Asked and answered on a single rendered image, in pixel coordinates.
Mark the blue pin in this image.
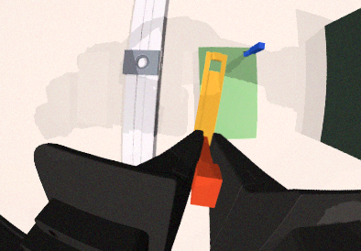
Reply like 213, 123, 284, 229
243, 42, 266, 57

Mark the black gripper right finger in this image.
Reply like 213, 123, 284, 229
209, 133, 361, 251

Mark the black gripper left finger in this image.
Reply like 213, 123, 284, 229
33, 130, 205, 251

